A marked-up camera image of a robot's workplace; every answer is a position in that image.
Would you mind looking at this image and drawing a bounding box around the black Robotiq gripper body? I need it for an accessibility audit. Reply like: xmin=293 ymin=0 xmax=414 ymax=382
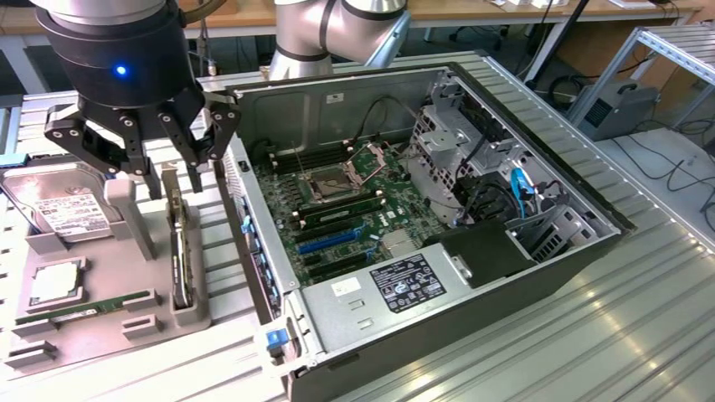
xmin=34 ymin=6 xmax=207 ymax=142

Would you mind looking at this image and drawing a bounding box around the green graphics card black cooler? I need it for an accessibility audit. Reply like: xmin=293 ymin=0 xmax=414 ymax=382
xmin=166 ymin=186 xmax=197 ymax=311

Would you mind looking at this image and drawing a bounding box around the silver hard disk drive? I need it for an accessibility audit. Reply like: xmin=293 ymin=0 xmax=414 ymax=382
xmin=0 ymin=161 xmax=122 ymax=244

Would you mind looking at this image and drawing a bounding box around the RAM slot with white clips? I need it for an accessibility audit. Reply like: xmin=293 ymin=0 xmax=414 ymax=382
xmin=273 ymin=149 xmax=353 ymax=170
xmin=290 ymin=190 xmax=381 ymax=214
xmin=269 ymin=140 xmax=349 ymax=160

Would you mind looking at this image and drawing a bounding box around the blue plastic disk caddy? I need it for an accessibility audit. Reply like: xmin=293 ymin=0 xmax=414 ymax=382
xmin=0 ymin=152 xmax=117 ymax=181

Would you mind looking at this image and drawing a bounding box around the green Dell motherboard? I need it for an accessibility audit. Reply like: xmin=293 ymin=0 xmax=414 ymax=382
xmin=249 ymin=140 xmax=449 ymax=286

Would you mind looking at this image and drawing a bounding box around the CPU socket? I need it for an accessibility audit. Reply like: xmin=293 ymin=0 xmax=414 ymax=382
xmin=299 ymin=165 xmax=362 ymax=207

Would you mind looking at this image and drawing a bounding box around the black RAM stick with label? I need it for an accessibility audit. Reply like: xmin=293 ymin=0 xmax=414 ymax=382
xmin=299 ymin=198 xmax=387 ymax=230

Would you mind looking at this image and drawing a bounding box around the grey plastic parts rack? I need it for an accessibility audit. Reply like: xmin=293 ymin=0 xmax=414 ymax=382
xmin=3 ymin=162 xmax=217 ymax=380

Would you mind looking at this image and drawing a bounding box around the black expansion slot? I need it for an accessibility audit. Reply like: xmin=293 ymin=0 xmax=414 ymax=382
xmin=293 ymin=224 xmax=359 ymax=246
xmin=303 ymin=250 xmax=369 ymax=269
xmin=307 ymin=258 xmax=375 ymax=281

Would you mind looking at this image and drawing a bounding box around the blue expansion slot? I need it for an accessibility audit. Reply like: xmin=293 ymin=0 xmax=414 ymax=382
xmin=298 ymin=234 xmax=362 ymax=256

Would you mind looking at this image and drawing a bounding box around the silver CPU chip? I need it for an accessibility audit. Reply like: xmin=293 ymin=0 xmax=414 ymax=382
xmin=29 ymin=263 xmax=83 ymax=305

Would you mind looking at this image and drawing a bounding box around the perforated silver drive cage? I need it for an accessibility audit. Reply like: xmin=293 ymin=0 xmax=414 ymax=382
xmin=410 ymin=103 xmax=506 ymax=182

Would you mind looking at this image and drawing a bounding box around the green RAM stick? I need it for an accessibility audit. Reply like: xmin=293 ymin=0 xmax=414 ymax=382
xmin=14 ymin=296 xmax=130 ymax=327

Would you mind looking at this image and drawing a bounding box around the silver finned chipset heatsink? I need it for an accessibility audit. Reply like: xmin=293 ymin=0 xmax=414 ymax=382
xmin=382 ymin=233 xmax=419 ymax=257

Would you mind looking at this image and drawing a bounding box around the silver power supply unit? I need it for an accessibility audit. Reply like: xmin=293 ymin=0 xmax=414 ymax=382
xmin=301 ymin=242 xmax=477 ymax=353

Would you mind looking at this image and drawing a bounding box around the black plastic disk bay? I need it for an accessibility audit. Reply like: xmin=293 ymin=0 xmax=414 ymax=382
xmin=451 ymin=169 xmax=541 ymax=225

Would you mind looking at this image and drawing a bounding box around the wooden office desk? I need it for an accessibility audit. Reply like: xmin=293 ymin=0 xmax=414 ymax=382
xmin=0 ymin=0 xmax=705 ymax=95

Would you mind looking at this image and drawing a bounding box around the black plastic fan shroud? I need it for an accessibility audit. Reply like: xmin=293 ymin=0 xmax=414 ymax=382
xmin=423 ymin=220 xmax=541 ymax=290

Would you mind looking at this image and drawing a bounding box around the silver ventilated disk bay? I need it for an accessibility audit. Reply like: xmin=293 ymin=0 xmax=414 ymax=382
xmin=506 ymin=204 xmax=602 ymax=263

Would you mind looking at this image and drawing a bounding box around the black slanted stand pole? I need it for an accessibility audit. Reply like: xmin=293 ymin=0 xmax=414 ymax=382
xmin=525 ymin=0 xmax=592 ymax=83

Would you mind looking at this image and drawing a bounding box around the open black PC case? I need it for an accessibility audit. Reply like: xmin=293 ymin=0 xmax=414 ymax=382
xmin=197 ymin=61 xmax=638 ymax=402

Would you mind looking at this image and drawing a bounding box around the hanging cable with metal connector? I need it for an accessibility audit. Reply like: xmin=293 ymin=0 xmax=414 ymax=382
xmin=195 ymin=24 xmax=219 ymax=79

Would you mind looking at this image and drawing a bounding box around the silver socket cover frame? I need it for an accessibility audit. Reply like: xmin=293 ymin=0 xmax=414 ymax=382
xmin=343 ymin=141 xmax=390 ymax=188

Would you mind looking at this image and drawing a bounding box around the black looping wire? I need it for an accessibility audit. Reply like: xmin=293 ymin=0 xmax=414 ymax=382
xmin=354 ymin=95 xmax=421 ymax=146

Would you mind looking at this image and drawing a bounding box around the blue flat wire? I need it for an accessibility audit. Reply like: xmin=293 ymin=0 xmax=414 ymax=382
xmin=509 ymin=166 xmax=537 ymax=219

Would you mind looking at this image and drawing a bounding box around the coiled black cable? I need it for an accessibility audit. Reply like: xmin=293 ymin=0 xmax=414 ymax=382
xmin=548 ymin=74 xmax=586 ymax=108

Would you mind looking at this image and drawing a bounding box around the grey machine with handle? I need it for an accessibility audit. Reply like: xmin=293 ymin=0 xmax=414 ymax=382
xmin=574 ymin=81 xmax=661 ymax=142

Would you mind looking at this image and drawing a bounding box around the black cable on white table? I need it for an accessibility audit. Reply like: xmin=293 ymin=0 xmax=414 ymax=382
xmin=612 ymin=136 xmax=715 ymax=213

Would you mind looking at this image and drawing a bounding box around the aluminium profile shelf frame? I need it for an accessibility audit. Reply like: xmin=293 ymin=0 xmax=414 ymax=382
xmin=581 ymin=23 xmax=715 ymax=131

